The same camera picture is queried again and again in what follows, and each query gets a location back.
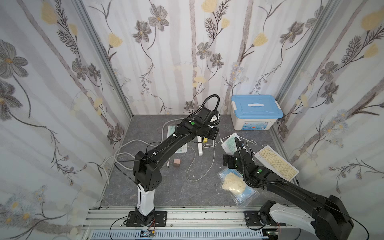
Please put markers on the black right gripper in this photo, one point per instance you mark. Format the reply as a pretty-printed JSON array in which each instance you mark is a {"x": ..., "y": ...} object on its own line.
[{"x": 231, "y": 160}]

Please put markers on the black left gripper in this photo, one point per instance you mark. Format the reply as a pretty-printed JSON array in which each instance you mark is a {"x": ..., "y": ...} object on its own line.
[{"x": 212, "y": 132}]

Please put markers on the white power strip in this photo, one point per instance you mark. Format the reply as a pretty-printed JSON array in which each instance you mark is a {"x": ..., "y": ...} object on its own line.
[{"x": 200, "y": 146}]

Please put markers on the green keyboard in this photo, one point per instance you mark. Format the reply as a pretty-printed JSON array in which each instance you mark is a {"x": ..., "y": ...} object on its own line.
[
  {"x": 229, "y": 144},
  {"x": 178, "y": 134}
]

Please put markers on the pink USB charger end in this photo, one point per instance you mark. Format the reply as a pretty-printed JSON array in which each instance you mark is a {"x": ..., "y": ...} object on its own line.
[{"x": 177, "y": 163}]

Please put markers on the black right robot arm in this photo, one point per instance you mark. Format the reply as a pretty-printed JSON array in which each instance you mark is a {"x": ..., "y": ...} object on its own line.
[{"x": 325, "y": 217}]

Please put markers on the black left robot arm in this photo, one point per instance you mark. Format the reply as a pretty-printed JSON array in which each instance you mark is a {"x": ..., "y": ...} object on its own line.
[{"x": 147, "y": 166}]

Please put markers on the bag of gloves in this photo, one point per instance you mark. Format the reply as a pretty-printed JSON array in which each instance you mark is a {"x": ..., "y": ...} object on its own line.
[{"x": 233, "y": 183}]

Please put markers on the blue lid storage box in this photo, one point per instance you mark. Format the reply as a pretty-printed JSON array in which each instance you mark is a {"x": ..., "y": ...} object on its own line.
[{"x": 254, "y": 112}]

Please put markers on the yellow wireless keyboard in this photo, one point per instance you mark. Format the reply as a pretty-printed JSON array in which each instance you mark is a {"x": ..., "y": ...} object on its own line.
[{"x": 276, "y": 163}]

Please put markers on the white ribbed cable duct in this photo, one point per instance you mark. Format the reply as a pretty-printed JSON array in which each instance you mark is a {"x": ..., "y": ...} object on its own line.
[{"x": 199, "y": 234}]

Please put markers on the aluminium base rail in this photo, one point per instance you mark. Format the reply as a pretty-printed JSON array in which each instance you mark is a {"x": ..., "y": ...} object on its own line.
[{"x": 185, "y": 218}]

